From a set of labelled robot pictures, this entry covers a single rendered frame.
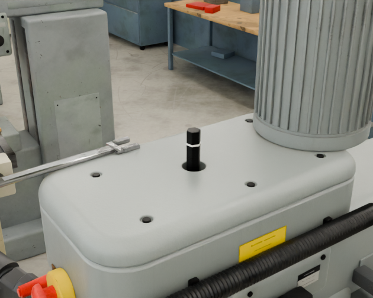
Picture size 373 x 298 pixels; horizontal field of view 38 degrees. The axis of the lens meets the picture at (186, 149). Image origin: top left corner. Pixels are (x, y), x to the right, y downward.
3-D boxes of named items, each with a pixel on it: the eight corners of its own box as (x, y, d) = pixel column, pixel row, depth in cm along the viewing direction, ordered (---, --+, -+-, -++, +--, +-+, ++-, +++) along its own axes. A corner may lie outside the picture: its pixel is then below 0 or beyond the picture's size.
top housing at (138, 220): (111, 362, 70) (103, 260, 63) (36, 257, 89) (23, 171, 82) (356, 238, 94) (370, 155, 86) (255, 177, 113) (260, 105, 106)
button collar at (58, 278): (64, 321, 76) (60, 287, 73) (48, 297, 80) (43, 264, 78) (78, 315, 77) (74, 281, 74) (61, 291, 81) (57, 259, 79)
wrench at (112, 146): (-9, 194, 76) (-10, 189, 75) (-19, 183, 78) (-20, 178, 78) (140, 148, 89) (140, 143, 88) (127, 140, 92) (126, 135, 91)
